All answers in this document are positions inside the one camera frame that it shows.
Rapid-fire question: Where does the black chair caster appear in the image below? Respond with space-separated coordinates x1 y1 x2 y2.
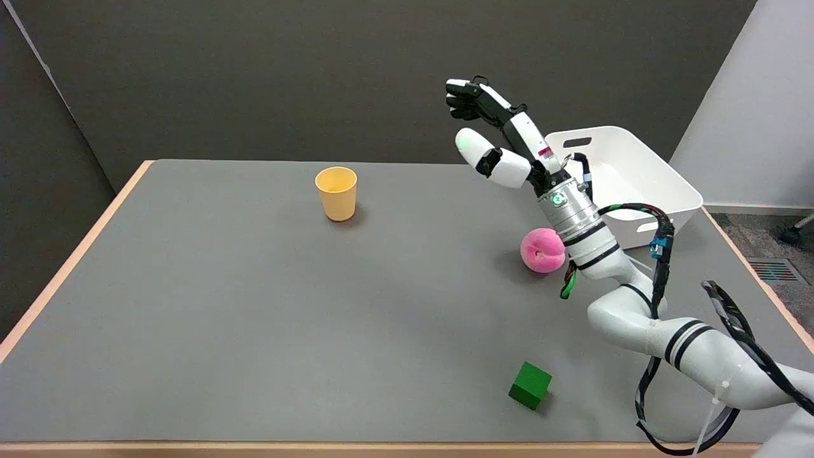
780 214 814 246

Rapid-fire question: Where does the pink peach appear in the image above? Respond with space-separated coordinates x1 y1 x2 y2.
520 227 566 274

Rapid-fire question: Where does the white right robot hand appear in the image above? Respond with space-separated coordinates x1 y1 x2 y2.
445 76 563 197

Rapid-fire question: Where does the floor vent grille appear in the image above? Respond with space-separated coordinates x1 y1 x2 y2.
747 258 810 285

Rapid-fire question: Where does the green cube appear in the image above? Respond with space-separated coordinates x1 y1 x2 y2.
508 361 553 410

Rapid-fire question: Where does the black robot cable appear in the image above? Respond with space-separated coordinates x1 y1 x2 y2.
563 153 814 456

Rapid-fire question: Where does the white plastic bin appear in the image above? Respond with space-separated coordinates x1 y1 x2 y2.
544 126 704 250

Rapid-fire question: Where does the yellow cup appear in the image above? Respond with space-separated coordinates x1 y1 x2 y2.
315 167 358 222

